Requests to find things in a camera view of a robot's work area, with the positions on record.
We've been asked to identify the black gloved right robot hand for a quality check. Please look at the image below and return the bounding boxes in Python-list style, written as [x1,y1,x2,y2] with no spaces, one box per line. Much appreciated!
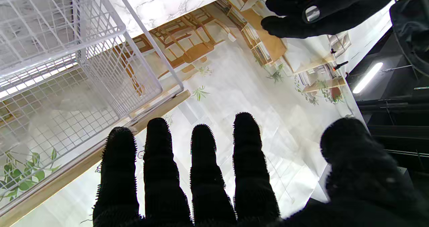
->
[93,112,429,227]

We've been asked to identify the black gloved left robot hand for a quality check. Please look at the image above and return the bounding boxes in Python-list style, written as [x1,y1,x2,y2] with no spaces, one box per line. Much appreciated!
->
[261,0,410,39]

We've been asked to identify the ceiling light tube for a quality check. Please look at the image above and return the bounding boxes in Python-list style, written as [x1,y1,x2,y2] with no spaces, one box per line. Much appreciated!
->
[352,62,383,94]

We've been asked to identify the printed room scene backdrop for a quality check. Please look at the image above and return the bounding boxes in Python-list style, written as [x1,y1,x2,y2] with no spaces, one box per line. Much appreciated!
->
[13,0,396,227]

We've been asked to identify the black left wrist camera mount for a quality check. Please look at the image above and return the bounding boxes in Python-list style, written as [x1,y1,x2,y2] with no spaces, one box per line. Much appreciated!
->
[390,0,429,77]

